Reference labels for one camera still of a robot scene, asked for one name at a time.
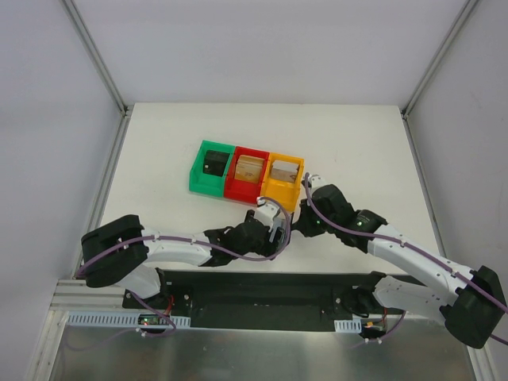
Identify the black leather card holder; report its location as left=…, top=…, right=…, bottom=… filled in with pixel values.
left=275, top=226, right=291, bottom=248

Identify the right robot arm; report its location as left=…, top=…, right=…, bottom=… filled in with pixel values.
left=294, top=174, right=507, bottom=349

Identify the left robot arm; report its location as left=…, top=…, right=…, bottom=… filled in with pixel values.
left=77, top=197, right=292, bottom=309

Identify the silver card stack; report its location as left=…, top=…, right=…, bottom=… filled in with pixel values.
left=270, top=160, right=299, bottom=183

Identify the gold card stack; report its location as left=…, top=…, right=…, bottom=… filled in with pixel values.
left=234, top=155, right=264, bottom=183

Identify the black card stack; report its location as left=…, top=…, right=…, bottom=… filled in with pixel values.
left=202, top=150, right=230, bottom=177

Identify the yellow plastic bin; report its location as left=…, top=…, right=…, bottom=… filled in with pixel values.
left=260, top=152, right=305, bottom=213

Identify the red plastic bin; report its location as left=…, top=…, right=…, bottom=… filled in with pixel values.
left=223, top=146, right=269, bottom=204

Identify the green plastic bin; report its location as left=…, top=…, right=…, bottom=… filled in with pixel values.
left=188, top=140, right=235, bottom=198

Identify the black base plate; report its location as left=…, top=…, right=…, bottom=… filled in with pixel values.
left=146, top=271, right=386, bottom=332

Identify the right white cable duct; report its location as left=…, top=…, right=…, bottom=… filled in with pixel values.
left=333, top=317, right=362, bottom=334

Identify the white cable duct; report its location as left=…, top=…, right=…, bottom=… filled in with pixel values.
left=67, top=311, right=171, bottom=329
left=333, top=317, right=362, bottom=334

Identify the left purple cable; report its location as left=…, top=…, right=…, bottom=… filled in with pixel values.
left=77, top=197, right=293, bottom=279

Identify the left white cable duct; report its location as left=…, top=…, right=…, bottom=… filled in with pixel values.
left=67, top=311, right=171, bottom=329

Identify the right aluminium frame post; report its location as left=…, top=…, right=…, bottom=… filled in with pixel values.
left=400, top=0, right=481, bottom=120

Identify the aluminium frame post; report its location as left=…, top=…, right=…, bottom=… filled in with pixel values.
left=400, top=0, right=481, bottom=120
left=61, top=0, right=134, bottom=116

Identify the left aluminium frame post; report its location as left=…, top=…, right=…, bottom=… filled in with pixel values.
left=61, top=0, right=134, bottom=116

